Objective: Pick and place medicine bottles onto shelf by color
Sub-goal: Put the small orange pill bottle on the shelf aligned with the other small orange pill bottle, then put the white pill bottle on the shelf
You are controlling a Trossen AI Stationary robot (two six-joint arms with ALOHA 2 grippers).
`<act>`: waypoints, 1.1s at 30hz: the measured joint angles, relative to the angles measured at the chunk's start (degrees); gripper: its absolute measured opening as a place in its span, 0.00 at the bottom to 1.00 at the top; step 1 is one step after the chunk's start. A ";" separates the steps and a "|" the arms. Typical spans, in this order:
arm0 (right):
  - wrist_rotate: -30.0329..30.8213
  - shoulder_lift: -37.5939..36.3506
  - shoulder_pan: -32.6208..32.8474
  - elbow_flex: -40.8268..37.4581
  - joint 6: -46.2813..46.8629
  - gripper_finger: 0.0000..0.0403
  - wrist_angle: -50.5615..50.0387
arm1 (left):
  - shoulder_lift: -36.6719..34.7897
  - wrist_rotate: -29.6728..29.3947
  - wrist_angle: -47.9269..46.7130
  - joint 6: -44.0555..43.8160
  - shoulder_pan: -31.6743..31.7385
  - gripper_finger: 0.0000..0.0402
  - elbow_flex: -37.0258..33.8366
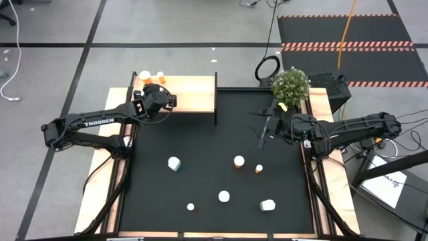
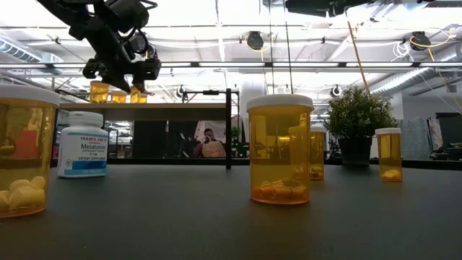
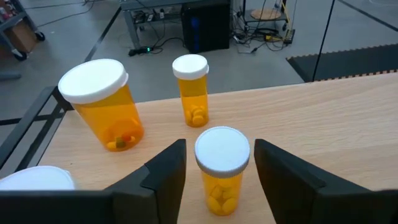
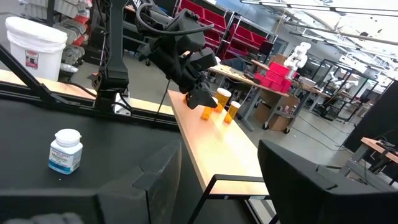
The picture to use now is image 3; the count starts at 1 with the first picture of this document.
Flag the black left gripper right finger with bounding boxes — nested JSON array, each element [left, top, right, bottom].
[[254, 138, 398, 224]]

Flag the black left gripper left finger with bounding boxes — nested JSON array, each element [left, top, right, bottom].
[[0, 138, 188, 224]]

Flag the small orange pill bottle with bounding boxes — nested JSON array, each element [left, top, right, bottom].
[[172, 54, 210, 128], [194, 126, 251, 217]]

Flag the large orange pill bottle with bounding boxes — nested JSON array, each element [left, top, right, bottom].
[[57, 58, 146, 153], [0, 165, 76, 191]]

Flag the light wooden shelf board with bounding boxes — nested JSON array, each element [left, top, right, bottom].
[[37, 71, 398, 224]]

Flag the black power strip green light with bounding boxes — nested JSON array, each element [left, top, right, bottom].
[[127, 45, 154, 57]]

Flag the black striped-edge anti-fatigue mat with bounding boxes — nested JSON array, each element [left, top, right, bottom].
[[285, 43, 398, 83]]

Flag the grey metal workbench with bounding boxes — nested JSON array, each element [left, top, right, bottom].
[[119, 0, 187, 50]]

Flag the black computer tower blue light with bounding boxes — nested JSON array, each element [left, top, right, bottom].
[[181, 0, 233, 54]]

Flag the round wooden disc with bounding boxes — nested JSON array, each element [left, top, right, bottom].
[[250, 7, 282, 22]]

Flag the grey wheeled cart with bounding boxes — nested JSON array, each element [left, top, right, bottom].
[[0, 0, 47, 62]]

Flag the brown cardboard box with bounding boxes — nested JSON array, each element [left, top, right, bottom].
[[11, 19, 40, 54]]

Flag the black metal shelf frame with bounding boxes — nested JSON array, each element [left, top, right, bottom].
[[0, 85, 75, 170]]

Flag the black tangled cables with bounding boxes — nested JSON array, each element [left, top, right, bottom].
[[231, 18, 296, 54]]

